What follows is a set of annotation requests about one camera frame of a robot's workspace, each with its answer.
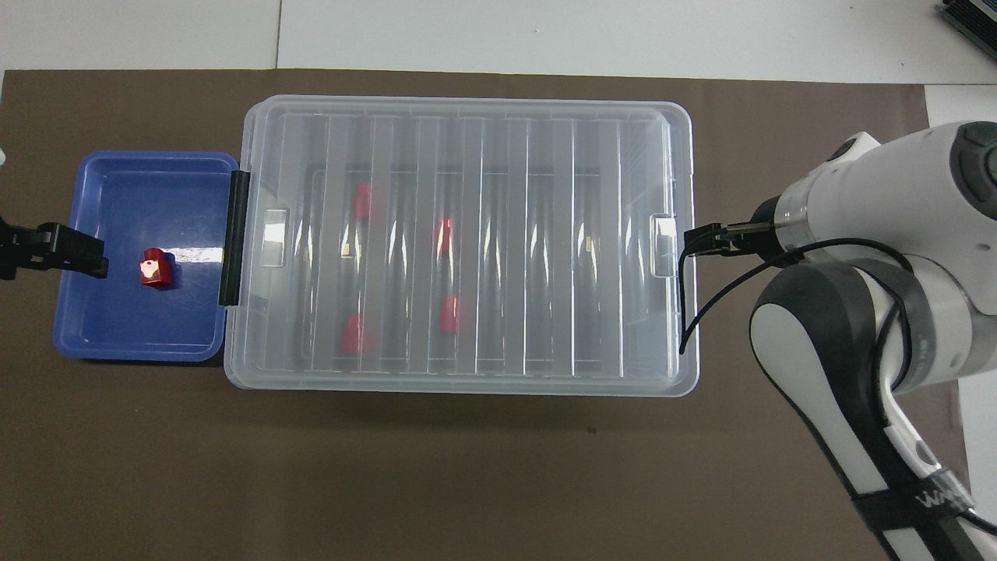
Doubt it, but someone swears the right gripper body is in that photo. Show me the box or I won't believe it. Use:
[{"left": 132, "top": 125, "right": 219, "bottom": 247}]
[{"left": 720, "top": 195, "right": 787, "bottom": 263}]

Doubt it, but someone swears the clear plastic box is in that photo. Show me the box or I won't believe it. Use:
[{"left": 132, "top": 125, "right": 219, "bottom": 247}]
[{"left": 224, "top": 95, "right": 700, "bottom": 399}]

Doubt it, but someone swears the clear plastic lid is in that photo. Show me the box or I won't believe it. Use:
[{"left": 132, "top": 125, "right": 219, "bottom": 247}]
[{"left": 231, "top": 95, "right": 697, "bottom": 390}]

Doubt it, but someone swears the black ribbed device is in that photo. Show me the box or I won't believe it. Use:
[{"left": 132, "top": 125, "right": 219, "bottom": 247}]
[{"left": 938, "top": 0, "right": 997, "bottom": 45}]

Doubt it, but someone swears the blue plastic tray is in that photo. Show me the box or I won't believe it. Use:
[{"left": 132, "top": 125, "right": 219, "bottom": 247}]
[{"left": 53, "top": 150, "right": 239, "bottom": 364}]

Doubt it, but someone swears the black cable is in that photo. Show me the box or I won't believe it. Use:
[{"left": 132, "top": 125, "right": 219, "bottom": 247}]
[{"left": 677, "top": 224, "right": 917, "bottom": 356}]

